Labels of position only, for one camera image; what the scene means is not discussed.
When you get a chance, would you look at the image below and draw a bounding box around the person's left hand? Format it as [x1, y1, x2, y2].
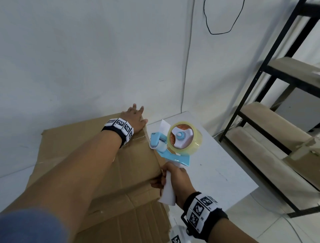
[121, 103, 148, 134]

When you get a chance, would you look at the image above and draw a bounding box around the black cable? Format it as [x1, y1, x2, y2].
[203, 0, 246, 35]

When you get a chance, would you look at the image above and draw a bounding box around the grey box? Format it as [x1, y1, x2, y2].
[274, 87, 320, 132]

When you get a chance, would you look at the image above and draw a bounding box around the wristband with square markers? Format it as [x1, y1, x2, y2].
[101, 118, 134, 149]
[181, 191, 229, 242]

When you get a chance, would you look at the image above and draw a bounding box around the torn cardboard piece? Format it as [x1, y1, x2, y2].
[289, 137, 320, 161]

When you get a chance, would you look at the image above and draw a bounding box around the small beige shelf board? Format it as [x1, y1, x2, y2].
[266, 57, 320, 83]

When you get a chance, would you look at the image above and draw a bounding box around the clear packing tape roll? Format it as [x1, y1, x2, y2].
[167, 122, 203, 154]

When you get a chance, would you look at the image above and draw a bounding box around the black metal shelf rack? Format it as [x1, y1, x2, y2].
[218, 0, 320, 219]

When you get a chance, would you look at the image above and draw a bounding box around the brown cardboard box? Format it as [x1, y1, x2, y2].
[0, 111, 173, 243]

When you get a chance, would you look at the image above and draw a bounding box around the white wrist camera with marker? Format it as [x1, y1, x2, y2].
[169, 224, 191, 243]

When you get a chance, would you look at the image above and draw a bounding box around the white floor cable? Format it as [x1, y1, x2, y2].
[251, 192, 305, 243]

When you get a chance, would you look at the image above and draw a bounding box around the blue and white tape dispenser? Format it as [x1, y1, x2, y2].
[149, 120, 192, 206]

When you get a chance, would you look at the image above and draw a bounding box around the person's right hand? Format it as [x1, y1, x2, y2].
[150, 161, 197, 210]

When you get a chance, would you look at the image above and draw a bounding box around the blue sleeve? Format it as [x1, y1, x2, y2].
[0, 208, 70, 243]

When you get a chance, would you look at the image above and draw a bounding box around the left wristband with square markers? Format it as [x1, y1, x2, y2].
[101, 118, 134, 149]

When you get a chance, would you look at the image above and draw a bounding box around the person's left forearm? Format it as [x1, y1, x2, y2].
[7, 130, 122, 236]

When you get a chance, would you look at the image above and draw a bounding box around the long beige shelf board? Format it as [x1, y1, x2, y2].
[224, 126, 320, 209]

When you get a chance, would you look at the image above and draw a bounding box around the person's right forearm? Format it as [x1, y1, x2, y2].
[203, 217, 261, 243]

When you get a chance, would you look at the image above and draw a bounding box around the right wristband with square markers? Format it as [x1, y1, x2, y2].
[181, 191, 229, 242]

